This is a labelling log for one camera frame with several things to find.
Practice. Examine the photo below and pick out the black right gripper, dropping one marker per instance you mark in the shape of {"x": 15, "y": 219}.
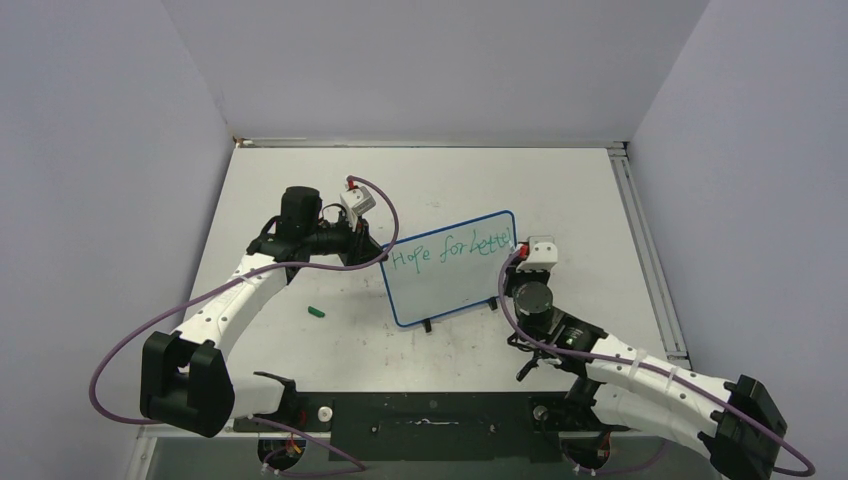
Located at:
{"x": 514, "y": 274}

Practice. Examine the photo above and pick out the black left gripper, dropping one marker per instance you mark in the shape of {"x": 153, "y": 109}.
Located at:
{"x": 360, "y": 247}

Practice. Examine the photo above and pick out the green marker cap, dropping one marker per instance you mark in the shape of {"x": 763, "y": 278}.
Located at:
{"x": 316, "y": 312}

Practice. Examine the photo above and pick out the blue framed whiteboard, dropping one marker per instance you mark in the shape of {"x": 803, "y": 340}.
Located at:
{"x": 449, "y": 269}

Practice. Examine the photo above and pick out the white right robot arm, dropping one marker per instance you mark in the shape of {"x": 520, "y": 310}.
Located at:
{"x": 735, "y": 425}

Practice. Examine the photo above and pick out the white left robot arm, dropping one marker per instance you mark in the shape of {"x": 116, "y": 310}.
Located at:
{"x": 185, "y": 380}

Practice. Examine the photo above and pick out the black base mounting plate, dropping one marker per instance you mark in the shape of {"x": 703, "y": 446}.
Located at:
{"x": 442, "y": 426}

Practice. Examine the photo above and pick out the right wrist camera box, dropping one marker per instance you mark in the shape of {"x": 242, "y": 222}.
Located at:
{"x": 538, "y": 254}

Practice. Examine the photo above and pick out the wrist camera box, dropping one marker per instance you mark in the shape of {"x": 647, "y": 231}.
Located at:
{"x": 538, "y": 254}
{"x": 356, "y": 202}

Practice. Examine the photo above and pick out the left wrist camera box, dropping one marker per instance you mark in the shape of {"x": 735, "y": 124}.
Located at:
{"x": 356, "y": 202}

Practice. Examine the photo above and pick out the aluminium table edge rail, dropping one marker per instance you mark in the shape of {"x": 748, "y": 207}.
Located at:
{"x": 424, "y": 143}

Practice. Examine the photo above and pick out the aluminium frame rail right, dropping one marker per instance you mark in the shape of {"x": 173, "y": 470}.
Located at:
{"x": 670, "y": 330}

